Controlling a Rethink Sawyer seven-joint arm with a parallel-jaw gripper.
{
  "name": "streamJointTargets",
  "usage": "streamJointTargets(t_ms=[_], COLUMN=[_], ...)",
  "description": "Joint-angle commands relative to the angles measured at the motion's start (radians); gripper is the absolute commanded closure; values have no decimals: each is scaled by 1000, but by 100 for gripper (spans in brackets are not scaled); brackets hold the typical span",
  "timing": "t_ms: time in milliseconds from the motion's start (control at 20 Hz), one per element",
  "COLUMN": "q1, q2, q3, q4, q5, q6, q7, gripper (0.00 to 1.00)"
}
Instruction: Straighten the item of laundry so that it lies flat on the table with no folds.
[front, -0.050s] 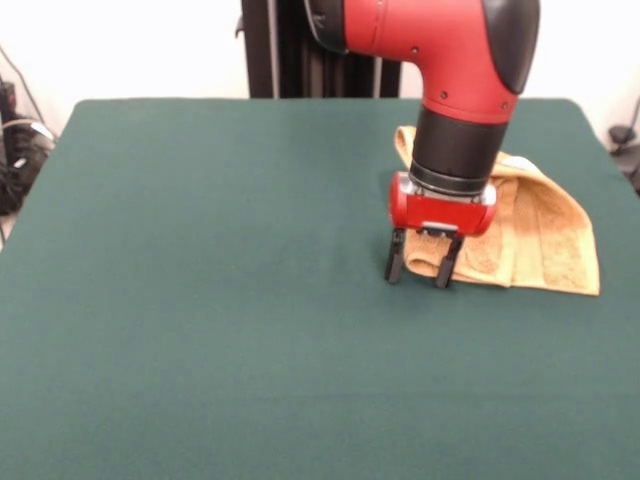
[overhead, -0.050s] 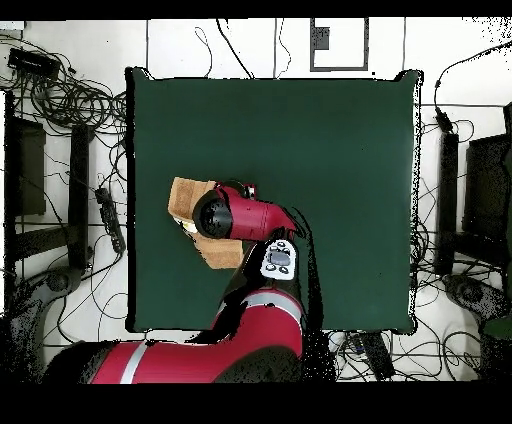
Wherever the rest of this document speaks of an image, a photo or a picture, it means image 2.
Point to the black power strip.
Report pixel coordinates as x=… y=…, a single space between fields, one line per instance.
x=110 y=220
x=376 y=356

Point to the grey square frame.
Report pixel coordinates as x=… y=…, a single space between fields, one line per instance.
x=312 y=48

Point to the grey tripod base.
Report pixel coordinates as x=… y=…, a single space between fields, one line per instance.
x=472 y=292
x=60 y=280

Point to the dark green table cloth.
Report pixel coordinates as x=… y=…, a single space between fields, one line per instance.
x=320 y=140

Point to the orange terry towel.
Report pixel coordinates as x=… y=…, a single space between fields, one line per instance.
x=184 y=196

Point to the black rectangular box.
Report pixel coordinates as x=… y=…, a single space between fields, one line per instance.
x=34 y=63

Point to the green object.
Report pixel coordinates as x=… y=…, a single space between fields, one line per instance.
x=498 y=327

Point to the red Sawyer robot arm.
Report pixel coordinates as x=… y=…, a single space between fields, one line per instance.
x=256 y=216

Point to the black frame stand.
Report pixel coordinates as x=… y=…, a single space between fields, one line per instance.
x=448 y=200
x=78 y=192

